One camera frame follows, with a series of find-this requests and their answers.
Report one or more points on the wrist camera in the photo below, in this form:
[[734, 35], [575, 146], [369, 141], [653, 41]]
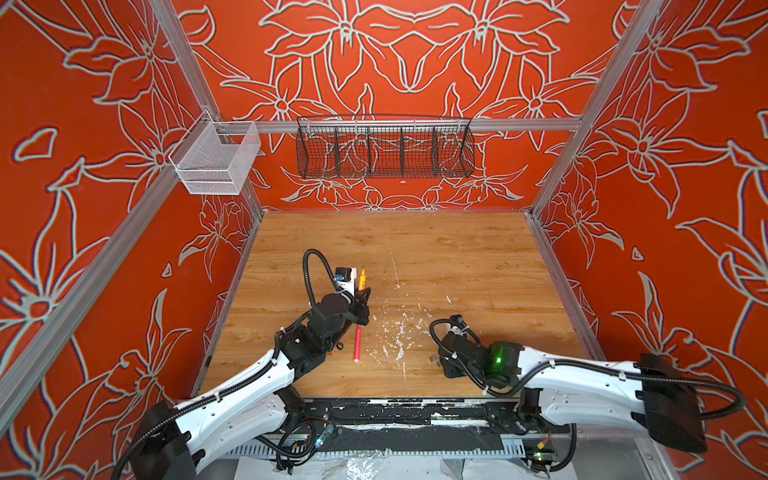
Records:
[[346, 279], [457, 320]]

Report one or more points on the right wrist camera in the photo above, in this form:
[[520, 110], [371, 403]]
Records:
[[457, 320]]

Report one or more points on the clear plastic bin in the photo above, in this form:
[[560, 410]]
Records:
[[215, 158]]

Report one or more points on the orange pen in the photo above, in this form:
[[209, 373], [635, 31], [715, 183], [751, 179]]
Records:
[[362, 278]]

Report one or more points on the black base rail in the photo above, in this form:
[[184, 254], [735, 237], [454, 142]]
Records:
[[498, 416]]

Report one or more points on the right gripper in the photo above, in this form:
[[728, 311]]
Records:
[[448, 351]]

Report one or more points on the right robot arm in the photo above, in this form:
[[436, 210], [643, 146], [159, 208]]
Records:
[[648, 395]]

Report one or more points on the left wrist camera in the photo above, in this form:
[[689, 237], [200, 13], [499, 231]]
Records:
[[346, 279]]

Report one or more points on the red pen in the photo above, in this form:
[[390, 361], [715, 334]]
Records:
[[357, 344]]

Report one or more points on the black wire basket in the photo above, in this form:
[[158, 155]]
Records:
[[369, 146]]

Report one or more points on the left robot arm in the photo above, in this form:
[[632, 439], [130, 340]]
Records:
[[260, 403]]

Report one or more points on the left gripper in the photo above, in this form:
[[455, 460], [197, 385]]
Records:
[[355, 308]]

